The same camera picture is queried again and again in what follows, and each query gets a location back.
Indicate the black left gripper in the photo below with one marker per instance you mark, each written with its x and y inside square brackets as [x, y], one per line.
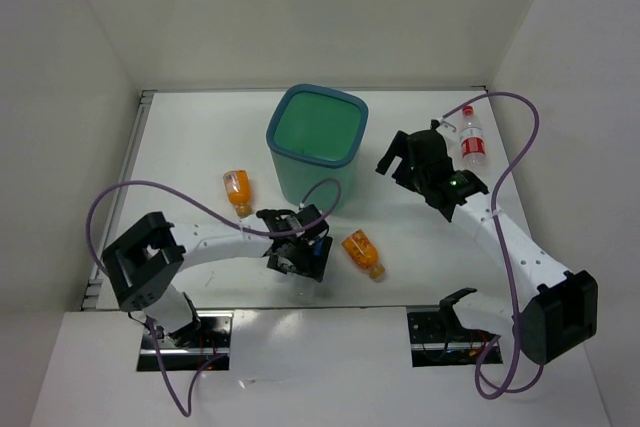
[311, 265]

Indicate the blue label water bottle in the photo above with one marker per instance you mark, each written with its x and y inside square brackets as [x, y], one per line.
[302, 292]

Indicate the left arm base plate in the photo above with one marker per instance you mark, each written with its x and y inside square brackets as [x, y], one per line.
[211, 344]

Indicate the green plastic bin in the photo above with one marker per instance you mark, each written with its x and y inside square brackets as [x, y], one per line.
[314, 137]

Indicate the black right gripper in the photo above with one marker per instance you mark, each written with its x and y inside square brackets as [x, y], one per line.
[399, 147]

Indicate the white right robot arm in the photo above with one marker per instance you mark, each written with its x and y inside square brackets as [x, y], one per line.
[559, 306]

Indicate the aluminium table edge rail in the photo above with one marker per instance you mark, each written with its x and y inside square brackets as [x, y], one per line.
[93, 288]

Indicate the red label clear bottle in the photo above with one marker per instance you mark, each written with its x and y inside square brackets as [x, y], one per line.
[471, 137]

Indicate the orange juice bottle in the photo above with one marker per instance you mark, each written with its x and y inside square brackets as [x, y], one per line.
[238, 191]
[364, 255]

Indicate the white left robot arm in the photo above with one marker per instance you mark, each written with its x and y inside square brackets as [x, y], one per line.
[143, 262]

